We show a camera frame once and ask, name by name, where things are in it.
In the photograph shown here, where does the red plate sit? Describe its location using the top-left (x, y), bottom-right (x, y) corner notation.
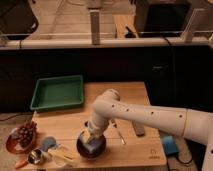
top-left (6, 128), bottom-right (36, 154)

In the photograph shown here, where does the blue sponge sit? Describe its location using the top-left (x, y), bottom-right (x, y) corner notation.
top-left (83, 138), bottom-right (100, 153)

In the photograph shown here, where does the purple grapes bunch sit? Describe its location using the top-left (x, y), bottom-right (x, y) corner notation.
top-left (17, 121), bottom-right (37, 148)

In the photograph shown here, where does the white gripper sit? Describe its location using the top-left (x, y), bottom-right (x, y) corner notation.
top-left (82, 121), bottom-right (104, 144)

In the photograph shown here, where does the dark purple bowl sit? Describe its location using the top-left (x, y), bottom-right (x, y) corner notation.
top-left (76, 134), bottom-right (106, 159)

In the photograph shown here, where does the black chair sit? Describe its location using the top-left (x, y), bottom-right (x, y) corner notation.
top-left (0, 0), bottom-right (39, 34)

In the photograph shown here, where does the metal measuring cup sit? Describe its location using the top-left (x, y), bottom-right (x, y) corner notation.
top-left (15, 149), bottom-right (45, 169)

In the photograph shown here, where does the blue round scrubber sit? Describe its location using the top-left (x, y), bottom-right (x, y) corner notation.
top-left (40, 137), bottom-right (57, 152)

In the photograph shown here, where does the black monitor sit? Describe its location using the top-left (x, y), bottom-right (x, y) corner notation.
top-left (134, 0), bottom-right (191, 32)

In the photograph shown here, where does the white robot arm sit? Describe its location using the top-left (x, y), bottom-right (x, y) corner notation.
top-left (83, 89), bottom-right (213, 171)

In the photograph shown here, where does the grey remote control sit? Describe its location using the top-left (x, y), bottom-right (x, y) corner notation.
top-left (132, 122), bottom-right (145, 137)

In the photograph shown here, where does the green plastic tray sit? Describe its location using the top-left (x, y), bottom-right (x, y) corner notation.
top-left (30, 75), bottom-right (84, 112)

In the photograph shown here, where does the clear plastic bag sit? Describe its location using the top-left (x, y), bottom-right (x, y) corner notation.
top-left (48, 146), bottom-right (77, 167)

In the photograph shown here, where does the metal support post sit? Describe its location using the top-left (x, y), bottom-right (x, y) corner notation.
top-left (87, 0), bottom-right (101, 45)

